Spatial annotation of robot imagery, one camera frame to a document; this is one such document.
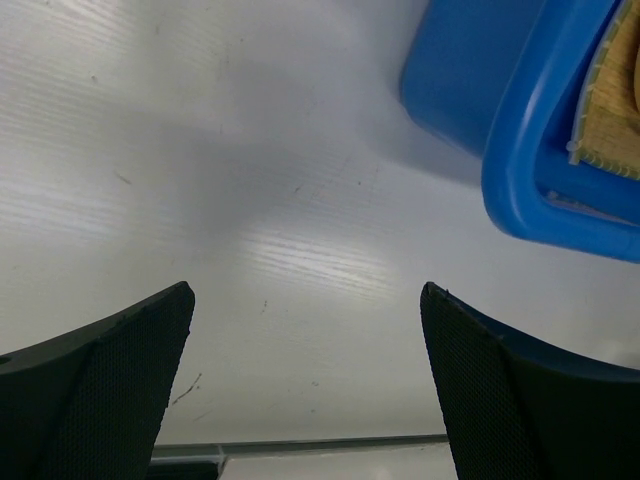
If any blue plastic bin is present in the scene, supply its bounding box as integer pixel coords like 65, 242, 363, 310
400, 1, 639, 262

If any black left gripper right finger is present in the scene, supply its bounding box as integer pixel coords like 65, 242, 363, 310
420, 282, 639, 479

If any square bamboo woven tray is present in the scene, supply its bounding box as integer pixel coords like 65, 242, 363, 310
566, 1, 639, 181

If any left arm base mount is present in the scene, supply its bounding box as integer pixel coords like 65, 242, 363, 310
145, 445, 226, 480

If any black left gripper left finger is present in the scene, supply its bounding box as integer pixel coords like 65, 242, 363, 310
1, 282, 195, 479

